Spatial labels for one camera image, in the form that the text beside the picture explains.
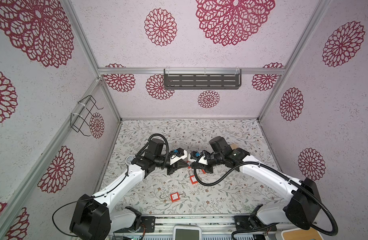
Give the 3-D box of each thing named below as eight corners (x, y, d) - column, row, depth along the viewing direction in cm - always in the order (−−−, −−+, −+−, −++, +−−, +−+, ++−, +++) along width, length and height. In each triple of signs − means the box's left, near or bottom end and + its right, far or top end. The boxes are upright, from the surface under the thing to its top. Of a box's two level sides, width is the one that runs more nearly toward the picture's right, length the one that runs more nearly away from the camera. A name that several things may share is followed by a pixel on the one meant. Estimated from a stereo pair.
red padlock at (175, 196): (171, 202, 83) (171, 201, 81) (170, 194, 85) (170, 193, 84) (180, 199, 84) (180, 198, 82) (178, 192, 86) (178, 191, 85)
